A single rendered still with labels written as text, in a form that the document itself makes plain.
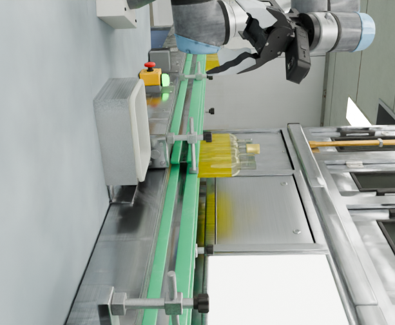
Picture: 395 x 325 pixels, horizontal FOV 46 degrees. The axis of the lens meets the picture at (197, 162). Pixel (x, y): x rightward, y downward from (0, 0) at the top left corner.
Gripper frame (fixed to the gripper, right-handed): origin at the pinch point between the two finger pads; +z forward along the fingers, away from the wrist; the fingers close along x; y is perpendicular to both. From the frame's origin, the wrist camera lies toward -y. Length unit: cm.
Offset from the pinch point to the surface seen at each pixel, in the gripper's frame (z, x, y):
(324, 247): -44, -54, -21
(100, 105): 10.5, -31.9, 18.5
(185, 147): -23, -61, 25
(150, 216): 2.0, -49.1, -2.5
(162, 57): -39, -71, 80
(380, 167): -100, -66, 7
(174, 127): -19, -55, 29
